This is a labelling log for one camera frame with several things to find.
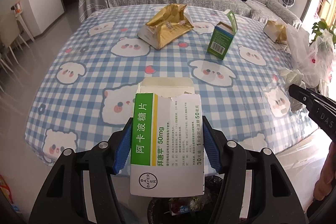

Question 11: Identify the right human hand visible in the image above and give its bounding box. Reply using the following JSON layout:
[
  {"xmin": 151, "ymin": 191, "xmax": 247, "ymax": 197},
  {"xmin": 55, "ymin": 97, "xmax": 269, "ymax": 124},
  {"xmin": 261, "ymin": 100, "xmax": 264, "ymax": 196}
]
[{"xmin": 313, "ymin": 142, "xmax": 335, "ymax": 201}]

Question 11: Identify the large white plastic bag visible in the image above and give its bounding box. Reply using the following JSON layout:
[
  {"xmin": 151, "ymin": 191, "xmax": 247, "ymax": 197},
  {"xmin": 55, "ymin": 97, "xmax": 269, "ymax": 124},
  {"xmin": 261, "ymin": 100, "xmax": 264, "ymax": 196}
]
[{"xmin": 286, "ymin": 24, "xmax": 335, "ymax": 88}]

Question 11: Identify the gold tissue box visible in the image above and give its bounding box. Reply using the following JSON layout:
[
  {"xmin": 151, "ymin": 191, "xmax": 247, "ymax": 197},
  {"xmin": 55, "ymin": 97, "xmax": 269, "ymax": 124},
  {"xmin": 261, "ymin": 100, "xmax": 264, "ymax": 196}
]
[{"xmin": 263, "ymin": 19, "xmax": 287, "ymax": 44}]

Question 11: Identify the blue checkered bear tablecloth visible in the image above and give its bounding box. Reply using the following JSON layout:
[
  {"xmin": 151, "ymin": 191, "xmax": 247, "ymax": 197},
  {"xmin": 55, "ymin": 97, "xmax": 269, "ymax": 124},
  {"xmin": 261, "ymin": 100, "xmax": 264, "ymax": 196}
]
[{"xmin": 25, "ymin": 5, "xmax": 317, "ymax": 165}]

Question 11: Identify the black lined trash bin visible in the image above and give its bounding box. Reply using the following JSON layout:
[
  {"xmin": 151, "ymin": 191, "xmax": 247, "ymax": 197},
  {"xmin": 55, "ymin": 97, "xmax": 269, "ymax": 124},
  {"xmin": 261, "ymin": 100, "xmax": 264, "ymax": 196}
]
[{"xmin": 147, "ymin": 176, "xmax": 223, "ymax": 223}]

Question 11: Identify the gold foil package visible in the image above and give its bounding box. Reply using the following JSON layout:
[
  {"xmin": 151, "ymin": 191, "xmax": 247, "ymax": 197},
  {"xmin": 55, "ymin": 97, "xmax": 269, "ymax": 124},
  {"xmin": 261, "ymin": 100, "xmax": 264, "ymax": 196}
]
[{"xmin": 137, "ymin": 3, "xmax": 194, "ymax": 50}]

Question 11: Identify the green houseplant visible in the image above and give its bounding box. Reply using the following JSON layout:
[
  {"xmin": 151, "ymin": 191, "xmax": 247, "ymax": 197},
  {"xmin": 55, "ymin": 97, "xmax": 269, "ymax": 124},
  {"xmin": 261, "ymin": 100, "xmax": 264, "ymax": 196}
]
[{"xmin": 309, "ymin": 19, "xmax": 335, "ymax": 51}]

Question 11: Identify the white green medicine box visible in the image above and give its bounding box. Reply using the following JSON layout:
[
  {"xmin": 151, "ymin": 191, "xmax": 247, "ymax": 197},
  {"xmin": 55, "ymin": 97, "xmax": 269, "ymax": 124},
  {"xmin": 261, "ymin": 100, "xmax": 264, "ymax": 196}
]
[{"xmin": 130, "ymin": 77, "xmax": 205, "ymax": 198}]

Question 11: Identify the dining chair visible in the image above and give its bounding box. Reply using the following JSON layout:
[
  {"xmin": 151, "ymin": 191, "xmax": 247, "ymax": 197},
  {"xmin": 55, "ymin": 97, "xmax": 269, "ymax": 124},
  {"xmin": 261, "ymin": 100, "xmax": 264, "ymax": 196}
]
[{"xmin": 0, "ymin": 11, "xmax": 30, "ymax": 75}]

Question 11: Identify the green white medicine carton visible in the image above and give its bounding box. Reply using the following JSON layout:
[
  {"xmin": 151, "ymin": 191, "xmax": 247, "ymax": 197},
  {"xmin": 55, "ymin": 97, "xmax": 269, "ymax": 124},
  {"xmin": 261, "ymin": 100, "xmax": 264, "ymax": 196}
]
[{"xmin": 207, "ymin": 10, "xmax": 238, "ymax": 60}]

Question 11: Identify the white tissue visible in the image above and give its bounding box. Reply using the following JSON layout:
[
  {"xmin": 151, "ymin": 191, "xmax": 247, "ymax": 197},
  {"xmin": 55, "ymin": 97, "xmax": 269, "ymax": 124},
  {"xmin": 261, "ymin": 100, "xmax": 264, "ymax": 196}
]
[{"xmin": 278, "ymin": 68, "xmax": 306, "ymax": 113}]

